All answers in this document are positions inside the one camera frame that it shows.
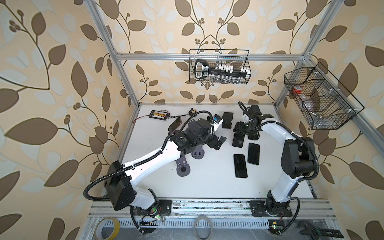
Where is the yellow tape roll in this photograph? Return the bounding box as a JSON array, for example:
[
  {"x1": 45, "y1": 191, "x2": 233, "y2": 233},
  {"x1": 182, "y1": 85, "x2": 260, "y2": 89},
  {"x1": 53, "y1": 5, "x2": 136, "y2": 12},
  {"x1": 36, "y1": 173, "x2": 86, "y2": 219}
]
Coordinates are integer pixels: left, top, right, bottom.
[{"x1": 94, "y1": 218, "x2": 121, "y2": 240}]

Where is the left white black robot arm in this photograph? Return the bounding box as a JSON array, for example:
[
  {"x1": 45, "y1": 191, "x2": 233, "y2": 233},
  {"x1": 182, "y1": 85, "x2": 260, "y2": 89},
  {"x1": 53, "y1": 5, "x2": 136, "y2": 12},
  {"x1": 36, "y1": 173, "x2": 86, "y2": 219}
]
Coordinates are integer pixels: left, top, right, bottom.
[{"x1": 83, "y1": 114, "x2": 226, "y2": 214}]

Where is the black adjustable wrench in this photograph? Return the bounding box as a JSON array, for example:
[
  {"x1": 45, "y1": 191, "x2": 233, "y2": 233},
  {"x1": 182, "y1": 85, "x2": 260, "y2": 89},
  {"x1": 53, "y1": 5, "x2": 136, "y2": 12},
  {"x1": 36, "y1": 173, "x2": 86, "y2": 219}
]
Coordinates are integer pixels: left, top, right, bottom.
[{"x1": 298, "y1": 221, "x2": 344, "y2": 240}]

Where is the black yellow round connector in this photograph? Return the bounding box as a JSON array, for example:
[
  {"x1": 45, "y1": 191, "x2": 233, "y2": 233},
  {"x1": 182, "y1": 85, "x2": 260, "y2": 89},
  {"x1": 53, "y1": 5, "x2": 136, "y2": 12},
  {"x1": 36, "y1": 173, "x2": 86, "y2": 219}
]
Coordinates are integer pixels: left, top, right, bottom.
[{"x1": 189, "y1": 108, "x2": 197, "y2": 117}]

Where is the grey round stand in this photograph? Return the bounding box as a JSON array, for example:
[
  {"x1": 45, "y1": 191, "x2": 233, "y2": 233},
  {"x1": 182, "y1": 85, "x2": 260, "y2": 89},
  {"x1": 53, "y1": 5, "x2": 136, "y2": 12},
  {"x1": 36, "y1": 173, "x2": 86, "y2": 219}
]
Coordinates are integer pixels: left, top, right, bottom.
[{"x1": 191, "y1": 146, "x2": 205, "y2": 160}]

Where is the black wire basket rear wall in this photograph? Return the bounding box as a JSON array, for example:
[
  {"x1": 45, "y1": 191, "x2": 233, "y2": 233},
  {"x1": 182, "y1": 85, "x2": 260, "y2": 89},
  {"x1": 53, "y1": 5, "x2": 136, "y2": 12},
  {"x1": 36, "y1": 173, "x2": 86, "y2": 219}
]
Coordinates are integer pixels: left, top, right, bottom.
[{"x1": 189, "y1": 48, "x2": 252, "y2": 85}]

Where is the black phone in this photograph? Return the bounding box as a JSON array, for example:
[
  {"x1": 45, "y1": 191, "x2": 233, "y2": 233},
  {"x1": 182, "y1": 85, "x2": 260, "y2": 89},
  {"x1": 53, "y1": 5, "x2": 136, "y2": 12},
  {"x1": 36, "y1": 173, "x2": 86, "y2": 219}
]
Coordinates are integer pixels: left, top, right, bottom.
[
  {"x1": 232, "y1": 133, "x2": 245, "y2": 148},
  {"x1": 247, "y1": 143, "x2": 260, "y2": 166},
  {"x1": 234, "y1": 154, "x2": 248, "y2": 179},
  {"x1": 248, "y1": 130, "x2": 260, "y2": 141}
]

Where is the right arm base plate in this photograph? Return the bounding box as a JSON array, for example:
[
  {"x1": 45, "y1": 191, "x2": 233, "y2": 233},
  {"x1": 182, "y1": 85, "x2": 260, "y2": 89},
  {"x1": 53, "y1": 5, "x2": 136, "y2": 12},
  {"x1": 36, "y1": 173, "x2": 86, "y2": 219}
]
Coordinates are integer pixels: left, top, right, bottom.
[{"x1": 250, "y1": 199, "x2": 293, "y2": 217}]

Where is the grey tape ring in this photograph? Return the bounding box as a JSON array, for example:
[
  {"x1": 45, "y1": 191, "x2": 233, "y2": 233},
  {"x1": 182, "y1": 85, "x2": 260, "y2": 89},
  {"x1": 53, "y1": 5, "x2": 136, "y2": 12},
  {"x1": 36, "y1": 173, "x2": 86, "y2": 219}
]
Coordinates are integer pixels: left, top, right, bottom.
[{"x1": 193, "y1": 215, "x2": 214, "y2": 240}]

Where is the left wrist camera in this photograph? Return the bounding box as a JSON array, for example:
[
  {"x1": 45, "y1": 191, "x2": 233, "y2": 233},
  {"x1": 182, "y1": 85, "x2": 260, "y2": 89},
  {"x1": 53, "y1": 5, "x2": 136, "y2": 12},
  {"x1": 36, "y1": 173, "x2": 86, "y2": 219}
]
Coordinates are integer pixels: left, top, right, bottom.
[{"x1": 213, "y1": 114, "x2": 224, "y2": 131}]

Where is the black rear phone stand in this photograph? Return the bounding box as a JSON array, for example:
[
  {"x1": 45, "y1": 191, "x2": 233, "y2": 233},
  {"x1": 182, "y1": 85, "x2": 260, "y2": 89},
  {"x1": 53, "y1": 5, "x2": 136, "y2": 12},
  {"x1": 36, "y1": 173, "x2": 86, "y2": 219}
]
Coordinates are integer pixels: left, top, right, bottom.
[{"x1": 222, "y1": 112, "x2": 234, "y2": 129}]

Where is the black tool in basket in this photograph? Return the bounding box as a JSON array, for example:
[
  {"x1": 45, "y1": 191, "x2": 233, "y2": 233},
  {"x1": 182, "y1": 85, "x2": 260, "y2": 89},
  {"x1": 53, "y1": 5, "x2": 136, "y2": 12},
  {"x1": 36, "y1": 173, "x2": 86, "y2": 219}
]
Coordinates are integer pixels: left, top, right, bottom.
[{"x1": 192, "y1": 60, "x2": 252, "y2": 80}]

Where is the black power adapter board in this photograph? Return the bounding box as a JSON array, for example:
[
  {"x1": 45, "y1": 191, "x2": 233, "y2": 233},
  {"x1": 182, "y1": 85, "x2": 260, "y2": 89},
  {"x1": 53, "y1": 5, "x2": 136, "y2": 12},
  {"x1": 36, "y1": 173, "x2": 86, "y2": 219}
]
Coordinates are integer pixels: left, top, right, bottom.
[{"x1": 149, "y1": 110, "x2": 170, "y2": 121}]

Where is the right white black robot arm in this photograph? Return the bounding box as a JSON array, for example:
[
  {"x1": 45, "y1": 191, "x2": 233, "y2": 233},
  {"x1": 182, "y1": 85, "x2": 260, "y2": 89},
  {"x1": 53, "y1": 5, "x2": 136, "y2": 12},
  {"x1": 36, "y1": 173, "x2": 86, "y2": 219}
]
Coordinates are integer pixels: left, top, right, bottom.
[{"x1": 234, "y1": 102, "x2": 320, "y2": 216}]

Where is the black red cable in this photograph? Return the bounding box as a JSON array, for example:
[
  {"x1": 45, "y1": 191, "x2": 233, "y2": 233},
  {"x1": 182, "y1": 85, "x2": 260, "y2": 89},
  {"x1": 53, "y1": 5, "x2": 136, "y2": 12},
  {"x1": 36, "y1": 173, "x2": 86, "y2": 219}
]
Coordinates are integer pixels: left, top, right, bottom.
[{"x1": 132, "y1": 112, "x2": 190, "y2": 124}]

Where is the black wire basket right wall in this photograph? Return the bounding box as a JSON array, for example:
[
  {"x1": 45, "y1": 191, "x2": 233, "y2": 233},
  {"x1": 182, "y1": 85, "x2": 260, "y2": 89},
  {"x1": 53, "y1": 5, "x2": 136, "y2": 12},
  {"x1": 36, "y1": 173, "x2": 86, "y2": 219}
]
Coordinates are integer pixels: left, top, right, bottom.
[{"x1": 284, "y1": 62, "x2": 365, "y2": 130}]

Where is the black wire basket wall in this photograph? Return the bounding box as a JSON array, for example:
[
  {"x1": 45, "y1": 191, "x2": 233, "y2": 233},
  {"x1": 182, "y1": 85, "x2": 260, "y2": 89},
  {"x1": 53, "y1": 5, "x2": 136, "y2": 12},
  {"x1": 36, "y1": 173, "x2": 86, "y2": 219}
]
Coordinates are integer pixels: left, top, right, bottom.
[
  {"x1": 284, "y1": 62, "x2": 365, "y2": 130},
  {"x1": 189, "y1": 48, "x2": 252, "y2": 85}
]

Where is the dark round stand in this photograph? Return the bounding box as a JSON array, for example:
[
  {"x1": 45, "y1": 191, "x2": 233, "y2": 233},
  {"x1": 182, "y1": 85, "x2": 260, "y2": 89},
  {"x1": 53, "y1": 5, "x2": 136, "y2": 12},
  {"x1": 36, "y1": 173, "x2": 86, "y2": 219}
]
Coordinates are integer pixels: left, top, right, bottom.
[{"x1": 175, "y1": 156, "x2": 191, "y2": 177}]

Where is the red cap bottle in basket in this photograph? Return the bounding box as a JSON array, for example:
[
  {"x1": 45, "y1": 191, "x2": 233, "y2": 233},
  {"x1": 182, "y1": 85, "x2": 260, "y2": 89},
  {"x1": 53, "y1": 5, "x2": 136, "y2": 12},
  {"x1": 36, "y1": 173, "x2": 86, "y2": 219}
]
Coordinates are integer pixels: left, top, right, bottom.
[{"x1": 292, "y1": 85, "x2": 303, "y2": 95}]

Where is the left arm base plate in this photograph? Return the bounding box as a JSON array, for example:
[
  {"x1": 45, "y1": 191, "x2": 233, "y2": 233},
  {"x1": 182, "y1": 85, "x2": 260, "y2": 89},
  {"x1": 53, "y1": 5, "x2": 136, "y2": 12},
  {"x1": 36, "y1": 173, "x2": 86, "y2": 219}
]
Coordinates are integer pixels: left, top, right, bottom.
[{"x1": 133, "y1": 199, "x2": 173, "y2": 216}]

